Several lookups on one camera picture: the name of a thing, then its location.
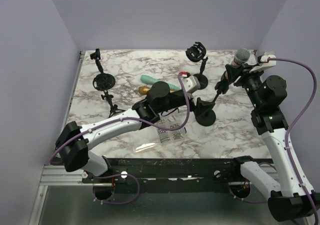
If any glitter microphone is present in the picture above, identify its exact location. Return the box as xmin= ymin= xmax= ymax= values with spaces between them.
xmin=222 ymin=48 xmax=251 ymax=79

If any clear plastic screw box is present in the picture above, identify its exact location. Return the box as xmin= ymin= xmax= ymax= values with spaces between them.
xmin=132 ymin=117 xmax=188 ymax=153

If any gold microphone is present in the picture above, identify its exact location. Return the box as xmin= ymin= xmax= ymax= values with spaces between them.
xmin=138 ymin=84 xmax=176 ymax=97

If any teal microphone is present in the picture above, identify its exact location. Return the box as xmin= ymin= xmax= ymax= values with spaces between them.
xmin=140 ymin=75 xmax=181 ymax=91

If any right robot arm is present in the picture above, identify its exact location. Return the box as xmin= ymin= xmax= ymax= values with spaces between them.
xmin=223 ymin=64 xmax=320 ymax=225

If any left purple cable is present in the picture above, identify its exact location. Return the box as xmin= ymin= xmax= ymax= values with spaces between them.
xmin=49 ymin=74 xmax=192 ymax=166

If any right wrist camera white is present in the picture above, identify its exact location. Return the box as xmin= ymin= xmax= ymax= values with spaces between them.
xmin=249 ymin=51 xmax=277 ymax=74

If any black round-base mic stand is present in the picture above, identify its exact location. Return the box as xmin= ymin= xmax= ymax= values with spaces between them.
xmin=89 ymin=48 xmax=104 ymax=74

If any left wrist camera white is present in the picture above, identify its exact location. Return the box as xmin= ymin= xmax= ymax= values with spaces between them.
xmin=179 ymin=72 xmax=201 ymax=94

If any black stand holding teal mic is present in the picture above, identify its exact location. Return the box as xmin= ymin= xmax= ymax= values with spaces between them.
xmin=185 ymin=41 xmax=210 ymax=90

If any black tripod mic stand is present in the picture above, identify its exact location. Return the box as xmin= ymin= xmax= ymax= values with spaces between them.
xmin=92 ymin=73 xmax=125 ymax=118

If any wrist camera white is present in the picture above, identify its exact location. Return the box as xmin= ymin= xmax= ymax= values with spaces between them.
xmin=179 ymin=72 xmax=201 ymax=94
xmin=249 ymin=51 xmax=277 ymax=74

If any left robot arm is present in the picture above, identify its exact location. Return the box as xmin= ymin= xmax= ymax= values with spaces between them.
xmin=55 ymin=81 xmax=216 ymax=183

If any black stand holding glitter mic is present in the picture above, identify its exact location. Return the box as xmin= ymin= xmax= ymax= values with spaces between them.
xmin=194 ymin=78 xmax=229 ymax=127

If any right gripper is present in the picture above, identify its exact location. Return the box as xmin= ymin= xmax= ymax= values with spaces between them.
xmin=226 ymin=62 xmax=265 ymax=108

